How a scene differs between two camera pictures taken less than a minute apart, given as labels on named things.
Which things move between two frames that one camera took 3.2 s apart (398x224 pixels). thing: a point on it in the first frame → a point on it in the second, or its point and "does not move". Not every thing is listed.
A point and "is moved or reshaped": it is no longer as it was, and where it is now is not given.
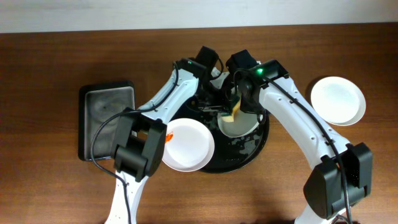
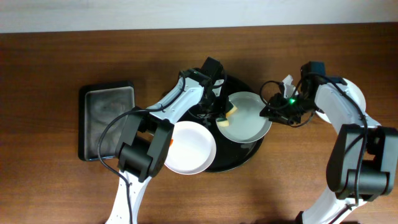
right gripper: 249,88 → 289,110
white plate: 245,124 is moved or reshaped
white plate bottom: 189,145 does not move
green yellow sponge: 229,116 → 224,121
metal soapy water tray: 97,103 does not move
